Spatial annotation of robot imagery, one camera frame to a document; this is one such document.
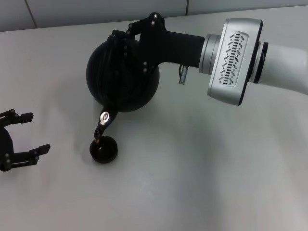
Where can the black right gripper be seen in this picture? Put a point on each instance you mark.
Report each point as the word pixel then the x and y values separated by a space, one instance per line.
pixel 173 48

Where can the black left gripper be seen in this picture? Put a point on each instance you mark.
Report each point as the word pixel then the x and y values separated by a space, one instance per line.
pixel 6 146

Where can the black round teapot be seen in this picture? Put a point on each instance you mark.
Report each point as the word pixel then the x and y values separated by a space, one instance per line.
pixel 125 91

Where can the small black teacup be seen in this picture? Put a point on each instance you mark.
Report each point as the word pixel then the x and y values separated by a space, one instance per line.
pixel 106 156

